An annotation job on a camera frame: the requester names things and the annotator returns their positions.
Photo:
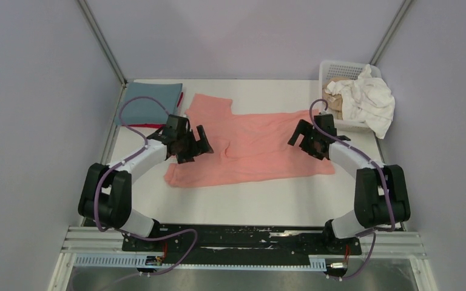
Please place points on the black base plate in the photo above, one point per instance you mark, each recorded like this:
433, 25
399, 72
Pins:
241, 245

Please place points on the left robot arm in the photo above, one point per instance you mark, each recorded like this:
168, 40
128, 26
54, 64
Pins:
107, 192

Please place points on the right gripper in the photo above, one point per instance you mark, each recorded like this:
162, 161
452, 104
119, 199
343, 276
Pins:
304, 128

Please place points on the white crumpled t-shirt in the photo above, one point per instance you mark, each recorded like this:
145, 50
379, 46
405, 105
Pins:
373, 102

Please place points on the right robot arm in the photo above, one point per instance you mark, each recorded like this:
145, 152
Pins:
380, 193

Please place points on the folded red t-shirt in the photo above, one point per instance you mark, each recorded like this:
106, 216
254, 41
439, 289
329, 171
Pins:
152, 114

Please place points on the folded grey-blue t-shirt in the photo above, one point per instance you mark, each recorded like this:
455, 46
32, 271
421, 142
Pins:
137, 90

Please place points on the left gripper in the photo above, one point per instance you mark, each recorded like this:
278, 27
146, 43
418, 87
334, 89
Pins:
199, 147

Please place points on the white plastic laundry basket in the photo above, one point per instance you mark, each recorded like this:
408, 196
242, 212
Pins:
340, 71

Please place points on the beige crumpled t-shirt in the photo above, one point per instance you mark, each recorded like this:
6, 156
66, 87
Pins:
338, 93

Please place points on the salmon pink t-shirt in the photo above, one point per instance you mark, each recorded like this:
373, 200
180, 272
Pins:
246, 148

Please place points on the aluminium frame rail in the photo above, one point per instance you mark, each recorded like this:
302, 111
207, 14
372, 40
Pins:
91, 240

